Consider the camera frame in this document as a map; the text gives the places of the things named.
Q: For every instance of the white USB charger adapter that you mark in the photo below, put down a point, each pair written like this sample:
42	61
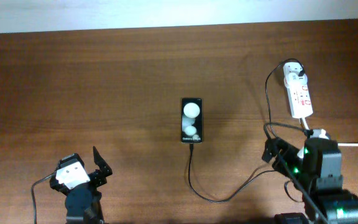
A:
294	75

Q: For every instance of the black Galaxy smartphone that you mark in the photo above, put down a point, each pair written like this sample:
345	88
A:
191	120

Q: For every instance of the white surge protector power strip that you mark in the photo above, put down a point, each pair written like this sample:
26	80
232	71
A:
299	99

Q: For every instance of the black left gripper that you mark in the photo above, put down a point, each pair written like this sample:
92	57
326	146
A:
97	175

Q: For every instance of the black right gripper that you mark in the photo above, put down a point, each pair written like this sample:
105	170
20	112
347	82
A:
286	149

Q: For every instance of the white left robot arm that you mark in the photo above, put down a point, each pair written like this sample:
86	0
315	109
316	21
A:
82	198

